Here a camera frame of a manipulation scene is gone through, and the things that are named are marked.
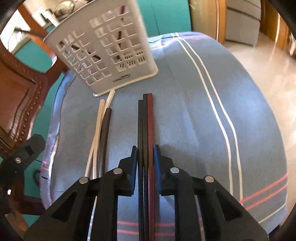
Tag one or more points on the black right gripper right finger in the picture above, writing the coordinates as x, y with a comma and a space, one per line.
170, 178

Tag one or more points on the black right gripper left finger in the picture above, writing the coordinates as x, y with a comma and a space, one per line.
128, 166

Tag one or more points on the dark red chopstick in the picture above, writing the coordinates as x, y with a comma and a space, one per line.
122, 11
150, 132

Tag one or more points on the black chopstick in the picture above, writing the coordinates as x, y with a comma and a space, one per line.
140, 174
145, 169

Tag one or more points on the dark brown chopstick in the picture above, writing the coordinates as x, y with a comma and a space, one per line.
103, 142

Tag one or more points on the beige wooden chopstick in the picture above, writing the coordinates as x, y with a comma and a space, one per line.
107, 105
92, 158

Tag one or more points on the brown wooden chair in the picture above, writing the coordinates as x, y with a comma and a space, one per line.
23, 92

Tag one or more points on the white plastic utensil basket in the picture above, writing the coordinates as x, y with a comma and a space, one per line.
86, 41

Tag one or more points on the grey sofa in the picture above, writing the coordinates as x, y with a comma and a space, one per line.
243, 21

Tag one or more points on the wooden door frame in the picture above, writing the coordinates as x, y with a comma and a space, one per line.
209, 17

